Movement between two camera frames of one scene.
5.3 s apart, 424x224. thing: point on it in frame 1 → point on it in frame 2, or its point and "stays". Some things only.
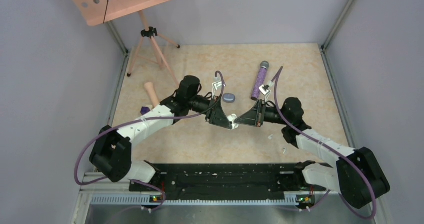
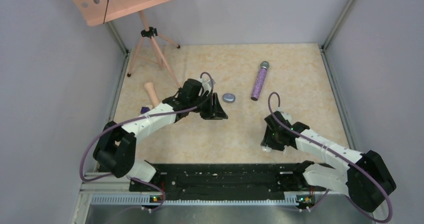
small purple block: (144, 110) stays
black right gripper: (253, 117) → (268, 141)
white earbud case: (231, 118) → (266, 149)
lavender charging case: (228, 98) stays
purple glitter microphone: (259, 80) stays
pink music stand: (97, 3) stays
